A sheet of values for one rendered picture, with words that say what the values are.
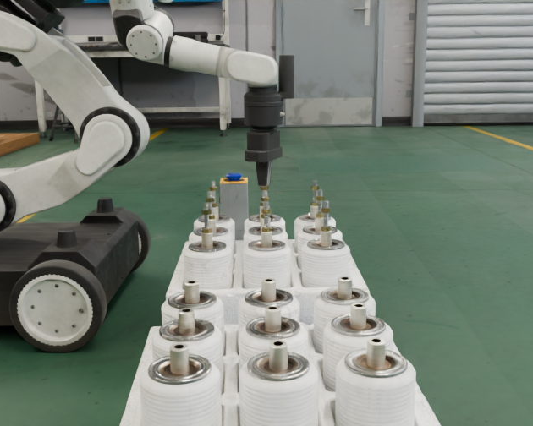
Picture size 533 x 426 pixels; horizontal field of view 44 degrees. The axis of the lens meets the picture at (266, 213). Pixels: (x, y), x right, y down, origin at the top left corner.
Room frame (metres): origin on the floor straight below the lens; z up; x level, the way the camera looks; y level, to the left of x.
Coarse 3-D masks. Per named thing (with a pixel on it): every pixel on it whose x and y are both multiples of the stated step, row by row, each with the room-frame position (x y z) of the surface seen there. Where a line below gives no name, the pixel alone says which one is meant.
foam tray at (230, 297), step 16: (240, 240) 1.58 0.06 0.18; (288, 240) 1.58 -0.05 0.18; (240, 256) 1.44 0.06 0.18; (176, 272) 1.33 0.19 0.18; (240, 272) 1.33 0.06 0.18; (352, 272) 1.32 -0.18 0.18; (176, 288) 1.23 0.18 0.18; (240, 288) 1.23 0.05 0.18; (288, 288) 1.22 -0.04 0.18; (304, 288) 1.22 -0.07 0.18; (320, 288) 1.22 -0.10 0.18; (224, 304) 1.20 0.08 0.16; (304, 304) 1.20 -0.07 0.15; (224, 320) 1.20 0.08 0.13; (304, 320) 1.20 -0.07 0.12
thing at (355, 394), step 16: (336, 368) 0.75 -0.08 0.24; (336, 384) 0.74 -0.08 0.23; (352, 384) 0.71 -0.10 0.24; (368, 384) 0.70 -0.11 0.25; (384, 384) 0.70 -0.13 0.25; (400, 384) 0.70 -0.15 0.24; (336, 400) 0.74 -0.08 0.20; (352, 400) 0.71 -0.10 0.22; (368, 400) 0.70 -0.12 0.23; (384, 400) 0.70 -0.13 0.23; (400, 400) 0.70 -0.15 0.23; (336, 416) 0.74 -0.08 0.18; (352, 416) 0.71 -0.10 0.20; (368, 416) 0.70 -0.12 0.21; (384, 416) 0.70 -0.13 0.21; (400, 416) 0.70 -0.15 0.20
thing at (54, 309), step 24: (48, 264) 1.35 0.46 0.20; (72, 264) 1.36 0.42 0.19; (24, 288) 1.33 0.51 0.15; (48, 288) 1.34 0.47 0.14; (72, 288) 1.34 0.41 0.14; (96, 288) 1.34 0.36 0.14; (24, 312) 1.34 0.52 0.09; (48, 312) 1.34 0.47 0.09; (72, 312) 1.34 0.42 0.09; (96, 312) 1.33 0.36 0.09; (24, 336) 1.33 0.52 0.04; (48, 336) 1.34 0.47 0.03; (72, 336) 1.34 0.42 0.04
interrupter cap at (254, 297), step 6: (246, 294) 0.98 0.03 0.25; (252, 294) 0.99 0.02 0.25; (258, 294) 0.99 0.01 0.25; (276, 294) 0.99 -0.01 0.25; (282, 294) 0.99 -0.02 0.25; (288, 294) 0.98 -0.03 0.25; (246, 300) 0.96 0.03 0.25; (252, 300) 0.96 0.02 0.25; (258, 300) 0.96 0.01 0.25; (276, 300) 0.97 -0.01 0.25; (282, 300) 0.96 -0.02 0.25; (288, 300) 0.95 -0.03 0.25; (258, 306) 0.94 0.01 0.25; (264, 306) 0.94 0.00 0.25
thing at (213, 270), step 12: (192, 252) 1.24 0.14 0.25; (216, 252) 1.24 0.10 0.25; (228, 252) 1.26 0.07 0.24; (192, 264) 1.24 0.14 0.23; (204, 264) 1.23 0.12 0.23; (216, 264) 1.23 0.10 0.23; (228, 264) 1.26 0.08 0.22; (192, 276) 1.24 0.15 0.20; (204, 276) 1.23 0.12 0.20; (216, 276) 1.23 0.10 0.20; (228, 276) 1.25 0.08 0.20; (204, 288) 1.23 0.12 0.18; (216, 288) 1.23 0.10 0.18; (228, 288) 1.25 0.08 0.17
